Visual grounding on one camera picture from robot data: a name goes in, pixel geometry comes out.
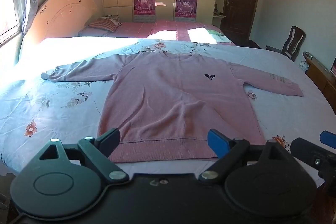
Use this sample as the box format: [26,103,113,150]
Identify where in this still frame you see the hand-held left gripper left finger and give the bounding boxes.
[39,128,130,184]

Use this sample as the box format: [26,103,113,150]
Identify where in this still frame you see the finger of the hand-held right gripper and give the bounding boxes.
[319,131,336,146]
[290,137,336,188]

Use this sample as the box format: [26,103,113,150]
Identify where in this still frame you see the dark wooden chair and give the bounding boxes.
[266,26,306,62]

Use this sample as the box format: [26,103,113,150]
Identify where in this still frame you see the pink long-sleeve sweater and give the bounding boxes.
[41,51,304,163]

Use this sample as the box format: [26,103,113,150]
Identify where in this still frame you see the floral bedsheet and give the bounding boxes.
[0,37,336,188]

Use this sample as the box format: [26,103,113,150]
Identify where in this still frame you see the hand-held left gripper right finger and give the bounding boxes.
[199,129,292,184]

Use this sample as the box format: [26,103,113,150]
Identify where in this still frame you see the brown wooden cabinet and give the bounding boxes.
[303,51,336,109]

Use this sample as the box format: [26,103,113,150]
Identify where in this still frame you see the pink checked bedspread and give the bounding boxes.
[105,20,237,46]

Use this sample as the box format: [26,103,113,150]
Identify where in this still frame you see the striped pillow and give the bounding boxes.
[87,17,122,32]

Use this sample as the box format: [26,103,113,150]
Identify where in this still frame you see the magenta wall poster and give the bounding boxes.
[134,0,156,22]
[175,0,198,22]

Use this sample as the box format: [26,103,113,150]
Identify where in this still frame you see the cream bed headboard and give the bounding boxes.
[20,0,98,62]

